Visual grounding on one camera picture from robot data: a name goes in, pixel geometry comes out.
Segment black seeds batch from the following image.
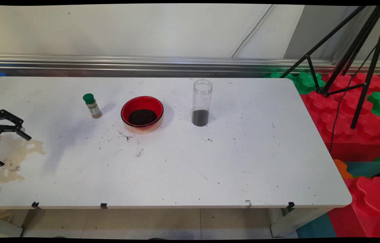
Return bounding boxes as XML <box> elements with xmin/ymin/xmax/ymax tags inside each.
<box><xmin>192</xmin><ymin>110</ymin><xmax>209</xmax><ymax>127</ymax></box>

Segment black seeds heap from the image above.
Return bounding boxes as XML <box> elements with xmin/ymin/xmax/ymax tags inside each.
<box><xmin>128</xmin><ymin>109</ymin><xmax>158</xmax><ymax>126</ymax></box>

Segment orange foam piece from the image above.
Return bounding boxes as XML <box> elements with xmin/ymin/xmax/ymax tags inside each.
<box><xmin>333</xmin><ymin>159</ymin><xmax>354</xmax><ymax>179</ymax></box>

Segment red bowl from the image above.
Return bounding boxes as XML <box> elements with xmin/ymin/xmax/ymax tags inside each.
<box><xmin>121</xmin><ymin>96</ymin><xmax>164</xmax><ymax>130</ymax></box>

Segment black tripod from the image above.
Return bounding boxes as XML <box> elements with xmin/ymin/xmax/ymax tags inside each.
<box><xmin>279</xmin><ymin>5</ymin><xmax>380</xmax><ymax>130</ymax></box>

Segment clear plastic jar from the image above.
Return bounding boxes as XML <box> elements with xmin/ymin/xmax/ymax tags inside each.
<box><xmin>192</xmin><ymin>79</ymin><xmax>213</xmax><ymax>127</ymax></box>

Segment grey table leg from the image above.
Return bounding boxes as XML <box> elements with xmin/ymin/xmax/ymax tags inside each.
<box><xmin>0</xmin><ymin>216</ymin><xmax>24</xmax><ymax>238</ymax></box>
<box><xmin>269</xmin><ymin>207</ymin><xmax>328</xmax><ymax>237</ymax></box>

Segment aluminium wall rail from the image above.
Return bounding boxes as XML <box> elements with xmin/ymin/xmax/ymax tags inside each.
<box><xmin>0</xmin><ymin>54</ymin><xmax>380</xmax><ymax>76</ymax></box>

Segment green capped spice bottle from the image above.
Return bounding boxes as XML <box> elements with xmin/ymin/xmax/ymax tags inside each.
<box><xmin>83</xmin><ymin>93</ymin><xmax>103</xmax><ymax>119</ymax></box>

